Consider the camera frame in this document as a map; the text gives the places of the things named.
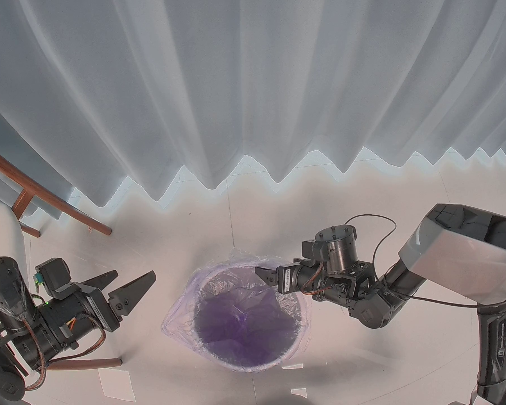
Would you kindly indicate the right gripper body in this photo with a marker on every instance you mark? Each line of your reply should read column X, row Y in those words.
column 308, row 279

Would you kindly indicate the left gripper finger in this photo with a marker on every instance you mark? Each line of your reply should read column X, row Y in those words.
column 130, row 295
column 101, row 281

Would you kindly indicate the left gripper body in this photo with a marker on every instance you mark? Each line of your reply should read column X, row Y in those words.
column 101, row 310

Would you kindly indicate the purple plastic bag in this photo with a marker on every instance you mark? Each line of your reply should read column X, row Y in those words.
column 236, row 314

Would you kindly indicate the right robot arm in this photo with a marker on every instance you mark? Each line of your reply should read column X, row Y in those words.
column 455, row 251

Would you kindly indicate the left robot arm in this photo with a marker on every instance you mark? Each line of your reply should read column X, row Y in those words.
column 2, row 293

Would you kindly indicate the white trash bin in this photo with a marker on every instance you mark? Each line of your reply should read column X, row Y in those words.
column 248, row 367

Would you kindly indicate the white padded wooden chair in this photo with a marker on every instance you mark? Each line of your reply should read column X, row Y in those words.
column 0, row 234

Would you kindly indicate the pale blue curtain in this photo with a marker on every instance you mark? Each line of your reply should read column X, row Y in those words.
column 253, row 57

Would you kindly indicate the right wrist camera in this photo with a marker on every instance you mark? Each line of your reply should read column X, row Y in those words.
column 314, row 251

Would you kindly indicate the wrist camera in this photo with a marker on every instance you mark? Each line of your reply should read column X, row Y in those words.
column 314, row 251
column 52, row 276

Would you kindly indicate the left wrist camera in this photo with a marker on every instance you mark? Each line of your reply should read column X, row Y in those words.
column 52, row 276

